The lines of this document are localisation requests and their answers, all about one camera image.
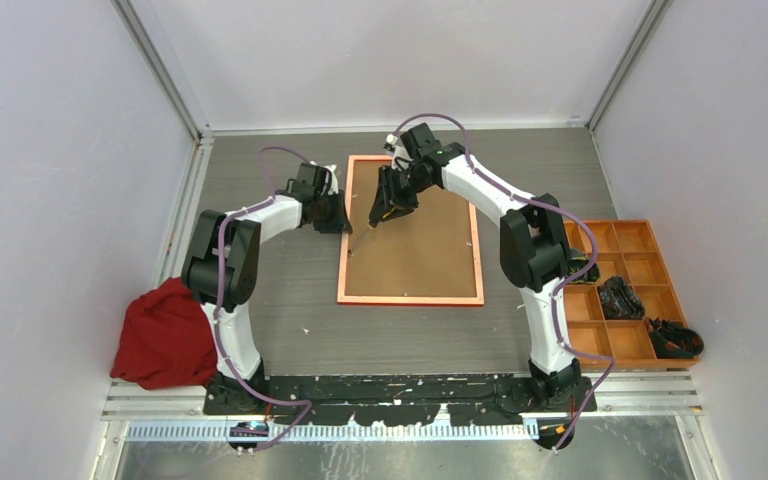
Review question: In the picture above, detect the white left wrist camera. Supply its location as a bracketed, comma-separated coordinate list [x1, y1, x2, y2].
[310, 162, 339, 196]

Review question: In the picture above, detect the orange compartment tray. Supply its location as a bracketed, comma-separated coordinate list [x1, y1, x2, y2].
[564, 220, 702, 370]

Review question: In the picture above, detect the white slotted cable duct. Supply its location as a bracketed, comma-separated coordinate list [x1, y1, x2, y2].
[125, 419, 539, 443]

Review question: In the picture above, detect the blue yellow rolled tie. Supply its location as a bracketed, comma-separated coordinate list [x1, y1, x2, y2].
[568, 248, 601, 285]

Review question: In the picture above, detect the red cloth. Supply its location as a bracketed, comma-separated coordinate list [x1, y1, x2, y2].
[110, 277, 218, 390]

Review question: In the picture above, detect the dark rolled tie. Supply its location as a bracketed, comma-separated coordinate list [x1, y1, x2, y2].
[597, 275, 645, 320]

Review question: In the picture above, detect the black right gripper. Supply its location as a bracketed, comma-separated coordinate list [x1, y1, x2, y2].
[370, 165, 432, 224]

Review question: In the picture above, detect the black yellow screwdriver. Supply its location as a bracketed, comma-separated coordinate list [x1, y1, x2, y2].
[347, 212, 391, 258]

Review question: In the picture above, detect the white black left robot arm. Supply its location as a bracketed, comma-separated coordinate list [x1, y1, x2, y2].
[181, 163, 352, 414]

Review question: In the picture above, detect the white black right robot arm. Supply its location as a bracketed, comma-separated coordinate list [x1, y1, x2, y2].
[368, 123, 581, 411]

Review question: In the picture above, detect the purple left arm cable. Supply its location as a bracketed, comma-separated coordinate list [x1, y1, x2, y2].
[211, 145, 322, 455]

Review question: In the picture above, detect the red picture frame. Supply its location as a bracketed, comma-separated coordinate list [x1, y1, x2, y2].
[337, 155, 485, 307]

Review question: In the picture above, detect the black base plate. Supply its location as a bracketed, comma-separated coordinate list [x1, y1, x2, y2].
[203, 374, 592, 427]

